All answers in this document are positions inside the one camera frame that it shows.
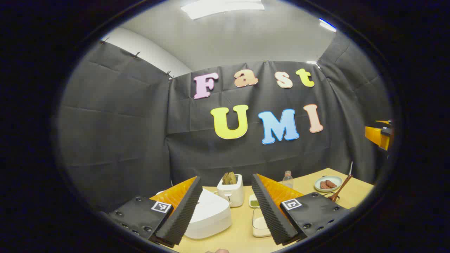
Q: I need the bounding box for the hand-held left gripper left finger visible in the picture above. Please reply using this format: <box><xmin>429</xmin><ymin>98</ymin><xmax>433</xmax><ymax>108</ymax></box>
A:
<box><xmin>105</xmin><ymin>176</ymin><xmax>204</xmax><ymax>248</ymax></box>

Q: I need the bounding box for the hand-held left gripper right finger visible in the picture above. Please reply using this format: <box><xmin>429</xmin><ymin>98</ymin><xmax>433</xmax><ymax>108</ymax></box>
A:
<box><xmin>251</xmin><ymin>173</ymin><xmax>355</xmax><ymax>246</ymax></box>

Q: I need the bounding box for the white rice cooker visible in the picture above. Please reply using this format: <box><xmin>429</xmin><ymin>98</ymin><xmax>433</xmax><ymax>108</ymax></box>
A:
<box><xmin>156</xmin><ymin>188</ymin><xmax>232</xmax><ymax>240</ymax></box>

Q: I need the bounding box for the dark wooden spoon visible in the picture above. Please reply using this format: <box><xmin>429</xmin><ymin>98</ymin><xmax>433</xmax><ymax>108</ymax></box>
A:
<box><xmin>329</xmin><ymin>175</ymin><xmax>353</xmax><ymax>202</ymax></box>

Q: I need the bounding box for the clear glass rice dish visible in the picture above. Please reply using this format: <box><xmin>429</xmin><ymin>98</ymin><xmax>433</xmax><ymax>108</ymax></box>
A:
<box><xmin>252</xmin><ymin>207</ymin><xmax>274</xmax><ymax>238</ymax></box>

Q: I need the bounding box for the clear plastic water bottle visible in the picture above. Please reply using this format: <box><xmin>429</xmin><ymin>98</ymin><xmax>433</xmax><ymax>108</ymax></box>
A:
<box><xmin>282</xmin><ymin>170</ymin><xmax>294</xmax><ymax>190</ymax></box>

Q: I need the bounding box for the white toaster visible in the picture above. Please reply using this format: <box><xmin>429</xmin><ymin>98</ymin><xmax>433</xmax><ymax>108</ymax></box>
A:
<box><xmin>217</xmin><ymin>174</ymin><xmax>245</xmax><ymax>208</ymax></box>

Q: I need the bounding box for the pale green plate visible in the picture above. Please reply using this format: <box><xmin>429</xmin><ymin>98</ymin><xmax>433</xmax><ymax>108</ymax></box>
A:
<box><xmin>314</xmin><ymin>176</ymin><xmax>342</xmax><ymax>193</ymax></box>

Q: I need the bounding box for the small ceiling light panel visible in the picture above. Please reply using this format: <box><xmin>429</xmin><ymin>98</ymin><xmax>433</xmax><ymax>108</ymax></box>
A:
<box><xmin>319</xmin><ymin>18</ymin><xmax>336</xmax><ymax>32</ymax></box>

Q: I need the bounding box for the large ceiling light panel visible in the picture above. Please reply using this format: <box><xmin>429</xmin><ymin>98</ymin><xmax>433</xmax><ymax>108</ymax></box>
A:
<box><xmin>181</xmin><ymin>0</ymin><xmax>265</xmax><ymax>20</ymax></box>

